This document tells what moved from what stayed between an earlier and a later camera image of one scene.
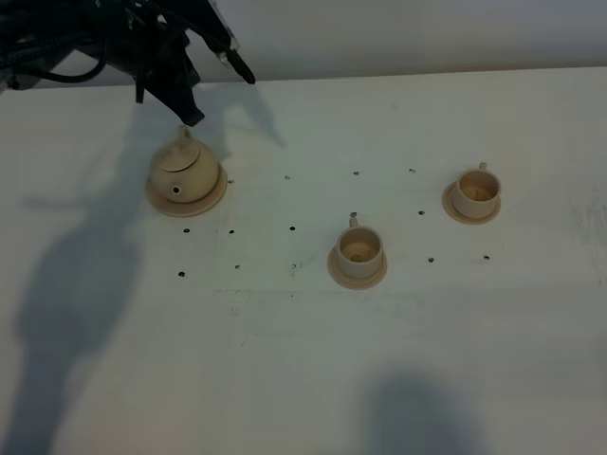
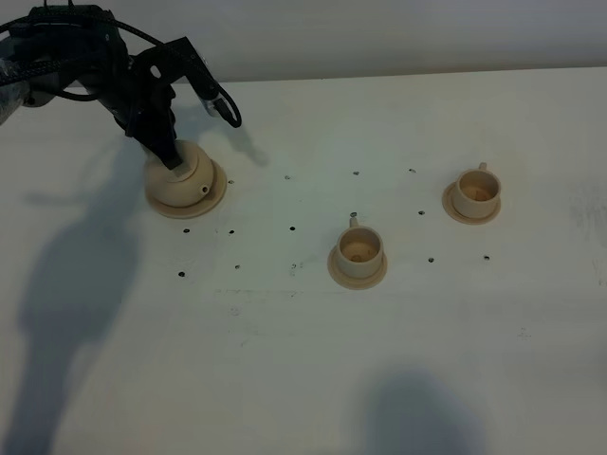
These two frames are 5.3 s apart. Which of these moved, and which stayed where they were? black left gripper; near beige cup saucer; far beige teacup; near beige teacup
Moved: black left gripper
Stayed: near beige cup saucer; near beige teacup; far beige teacup
